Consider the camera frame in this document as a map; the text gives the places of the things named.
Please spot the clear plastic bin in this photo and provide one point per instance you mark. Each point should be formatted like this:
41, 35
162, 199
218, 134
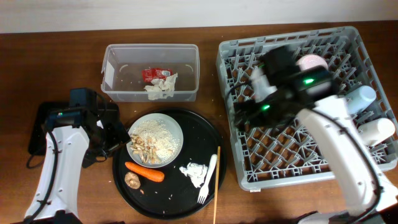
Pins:
123, 65

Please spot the pile of peanut shells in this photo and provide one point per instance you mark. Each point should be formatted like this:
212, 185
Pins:
145, 149

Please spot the pink bowl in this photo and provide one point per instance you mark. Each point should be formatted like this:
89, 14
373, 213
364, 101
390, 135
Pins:
311, 61

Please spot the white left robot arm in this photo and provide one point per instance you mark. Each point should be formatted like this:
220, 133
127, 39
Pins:
76, 138

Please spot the crumpled white tissue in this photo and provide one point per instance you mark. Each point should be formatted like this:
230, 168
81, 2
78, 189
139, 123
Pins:
196, 173

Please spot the brown dried mushroom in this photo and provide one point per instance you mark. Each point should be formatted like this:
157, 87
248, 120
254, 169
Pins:
132, 180

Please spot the black rectangular tray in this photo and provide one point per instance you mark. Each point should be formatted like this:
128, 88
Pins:
37, 142

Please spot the wooden chopstick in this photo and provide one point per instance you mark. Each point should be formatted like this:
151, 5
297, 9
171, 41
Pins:
216, 184

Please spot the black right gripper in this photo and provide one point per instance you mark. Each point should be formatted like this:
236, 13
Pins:
256, 119

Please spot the light blue cup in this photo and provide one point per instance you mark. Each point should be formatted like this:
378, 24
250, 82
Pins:
359, 99

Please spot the white plastic fork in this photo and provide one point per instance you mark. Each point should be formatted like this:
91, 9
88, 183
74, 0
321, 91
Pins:
205, 188

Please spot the white cup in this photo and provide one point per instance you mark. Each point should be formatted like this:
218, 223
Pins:
375, 132

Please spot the red snack wrapper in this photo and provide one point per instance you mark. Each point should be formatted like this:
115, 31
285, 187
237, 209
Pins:
155, 73

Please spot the grey dishwasher rack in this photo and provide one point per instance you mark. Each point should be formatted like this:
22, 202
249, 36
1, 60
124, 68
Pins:
263, 161

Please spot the grey plate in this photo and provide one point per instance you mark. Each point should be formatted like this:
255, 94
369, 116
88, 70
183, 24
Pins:
171, 125

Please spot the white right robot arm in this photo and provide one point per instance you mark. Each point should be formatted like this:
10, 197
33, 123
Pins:
311, 97

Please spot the white paper napkin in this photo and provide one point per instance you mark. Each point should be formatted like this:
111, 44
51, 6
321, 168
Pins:
161, 89

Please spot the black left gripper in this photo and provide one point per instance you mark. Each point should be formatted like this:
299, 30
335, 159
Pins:
117, 137

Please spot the orange carrot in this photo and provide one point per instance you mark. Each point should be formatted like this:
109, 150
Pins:
151, 174

